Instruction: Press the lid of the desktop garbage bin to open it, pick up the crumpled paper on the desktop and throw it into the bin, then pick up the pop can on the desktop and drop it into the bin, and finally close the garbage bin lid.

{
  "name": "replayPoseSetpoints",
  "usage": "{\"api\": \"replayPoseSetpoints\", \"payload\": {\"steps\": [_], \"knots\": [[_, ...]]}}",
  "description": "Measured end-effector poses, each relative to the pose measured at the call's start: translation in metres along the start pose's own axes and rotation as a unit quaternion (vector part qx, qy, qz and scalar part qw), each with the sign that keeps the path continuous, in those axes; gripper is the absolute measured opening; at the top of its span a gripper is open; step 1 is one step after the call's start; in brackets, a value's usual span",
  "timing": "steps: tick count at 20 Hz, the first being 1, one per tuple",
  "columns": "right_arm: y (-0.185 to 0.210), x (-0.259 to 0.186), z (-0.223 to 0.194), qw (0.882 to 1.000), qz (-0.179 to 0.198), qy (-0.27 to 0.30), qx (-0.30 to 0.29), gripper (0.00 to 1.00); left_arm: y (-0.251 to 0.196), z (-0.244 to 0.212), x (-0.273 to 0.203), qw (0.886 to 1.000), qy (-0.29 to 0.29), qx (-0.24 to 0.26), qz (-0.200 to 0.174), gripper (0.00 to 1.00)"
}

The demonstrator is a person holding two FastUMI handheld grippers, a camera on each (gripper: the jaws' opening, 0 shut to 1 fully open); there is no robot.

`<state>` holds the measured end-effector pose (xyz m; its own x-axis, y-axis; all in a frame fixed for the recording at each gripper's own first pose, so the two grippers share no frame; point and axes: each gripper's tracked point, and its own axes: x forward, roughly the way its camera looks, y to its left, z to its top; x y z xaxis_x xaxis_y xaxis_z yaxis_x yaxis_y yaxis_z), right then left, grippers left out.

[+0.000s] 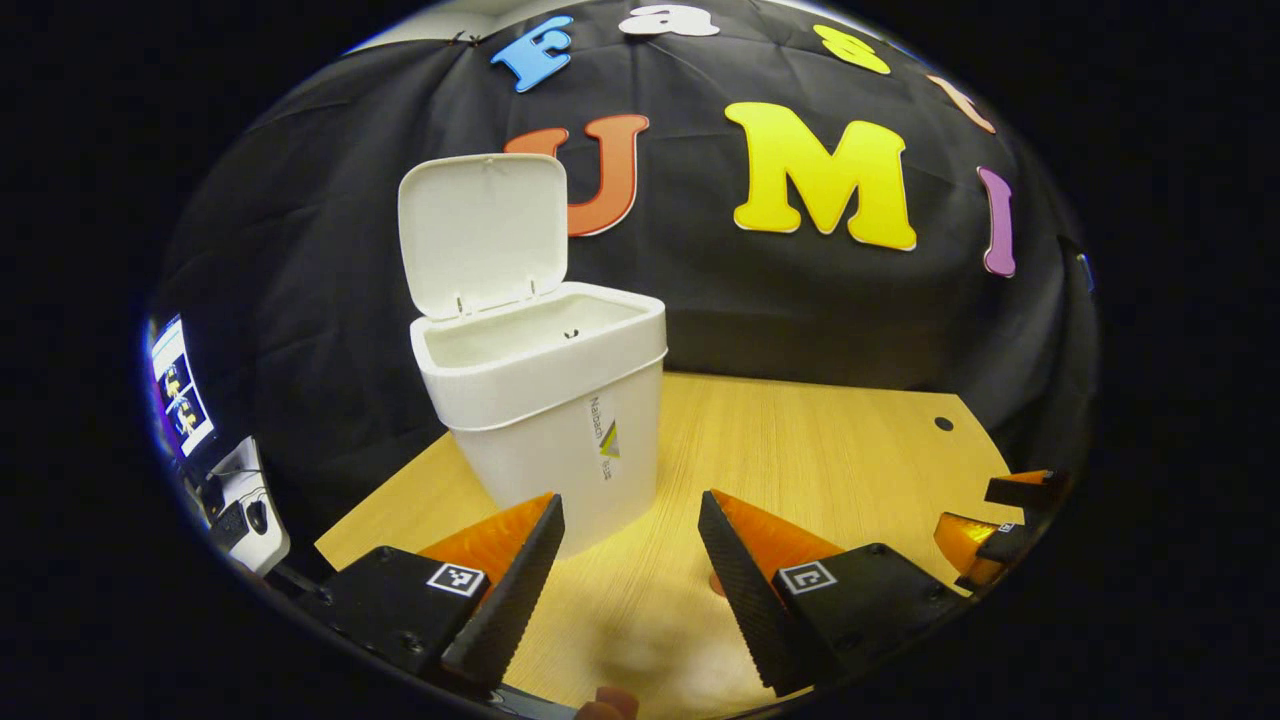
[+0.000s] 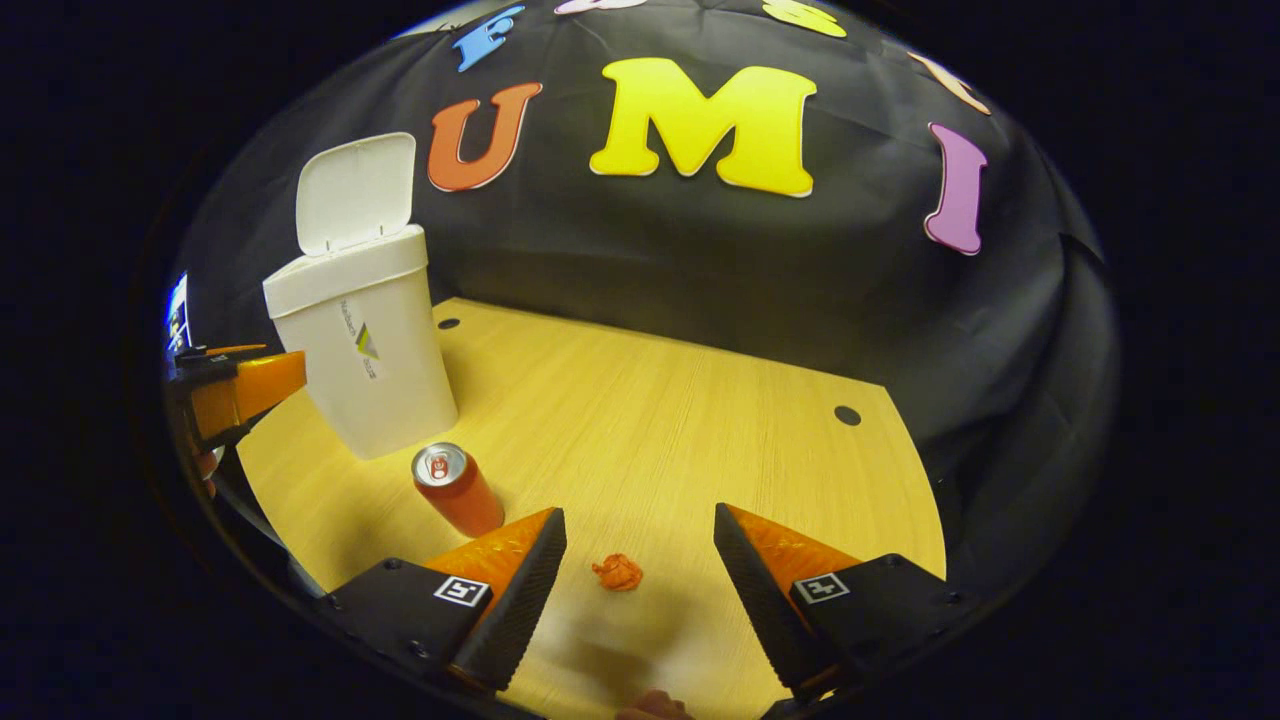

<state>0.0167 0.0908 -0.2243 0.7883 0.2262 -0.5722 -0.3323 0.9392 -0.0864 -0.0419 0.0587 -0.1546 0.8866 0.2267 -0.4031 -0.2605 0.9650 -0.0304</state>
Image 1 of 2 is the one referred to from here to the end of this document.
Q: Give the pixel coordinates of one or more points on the black computer mouse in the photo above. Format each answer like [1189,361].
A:
[258,516]

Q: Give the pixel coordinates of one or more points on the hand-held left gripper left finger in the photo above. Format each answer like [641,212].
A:
[515,600]

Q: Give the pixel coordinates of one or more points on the black cloth clip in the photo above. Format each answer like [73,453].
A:
[466,39]

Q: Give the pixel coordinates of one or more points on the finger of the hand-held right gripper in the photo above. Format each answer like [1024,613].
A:
[1025,490]
[965,545]

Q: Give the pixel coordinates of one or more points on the white desktop garbage bin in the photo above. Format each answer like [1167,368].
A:
[550,450]

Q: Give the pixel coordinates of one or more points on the wooden desktop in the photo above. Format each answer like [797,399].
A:
[800,450]

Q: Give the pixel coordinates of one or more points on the black backdrop cloth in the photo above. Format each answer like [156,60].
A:
[800,300]

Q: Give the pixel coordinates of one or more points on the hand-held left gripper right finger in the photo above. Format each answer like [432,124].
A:
[750,600]

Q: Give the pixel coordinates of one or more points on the computer monitor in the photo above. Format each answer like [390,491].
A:
[180,390]

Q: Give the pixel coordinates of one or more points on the black keyboard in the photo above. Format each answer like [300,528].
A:
[228,525]

